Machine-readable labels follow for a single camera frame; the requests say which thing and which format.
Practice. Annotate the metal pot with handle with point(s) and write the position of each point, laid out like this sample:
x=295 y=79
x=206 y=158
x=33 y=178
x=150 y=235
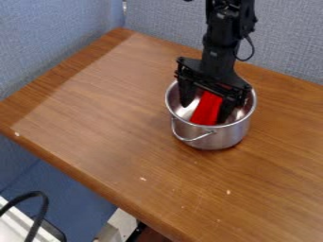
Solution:
x=208 y=137

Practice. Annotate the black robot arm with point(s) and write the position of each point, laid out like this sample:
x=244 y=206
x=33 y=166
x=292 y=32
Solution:
x=230 y=19

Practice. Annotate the red block object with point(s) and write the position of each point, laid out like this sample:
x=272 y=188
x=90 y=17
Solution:
x=207 y=110

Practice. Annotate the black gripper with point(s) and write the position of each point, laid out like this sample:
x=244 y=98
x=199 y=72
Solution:
x=212 y=74

